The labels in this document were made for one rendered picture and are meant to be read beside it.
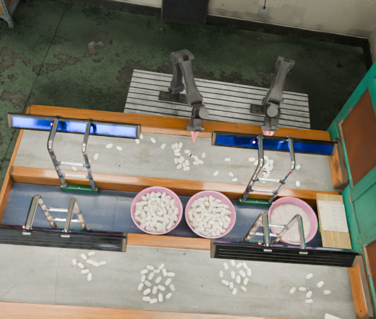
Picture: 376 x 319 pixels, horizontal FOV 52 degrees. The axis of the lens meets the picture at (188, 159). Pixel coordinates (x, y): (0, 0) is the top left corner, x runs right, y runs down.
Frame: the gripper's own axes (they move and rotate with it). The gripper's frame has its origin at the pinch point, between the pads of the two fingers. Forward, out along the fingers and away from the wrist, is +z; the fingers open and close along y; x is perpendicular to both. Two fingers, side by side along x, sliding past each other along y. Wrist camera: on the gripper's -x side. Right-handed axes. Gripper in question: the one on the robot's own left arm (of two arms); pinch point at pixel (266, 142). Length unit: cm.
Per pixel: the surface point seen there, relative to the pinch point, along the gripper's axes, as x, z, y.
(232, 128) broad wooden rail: 16.4, -5.1, -17.4
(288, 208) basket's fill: -12.5, 33.9, 13.1
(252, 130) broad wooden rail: 16.0, -4.7, -5.1
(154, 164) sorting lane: 0, 18, -62
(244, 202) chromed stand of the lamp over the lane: -9.2, 33.2, -10.6
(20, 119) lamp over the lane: -28, -3, -125
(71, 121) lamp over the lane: -29, -4, -102
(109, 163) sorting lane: -1, 19, -87
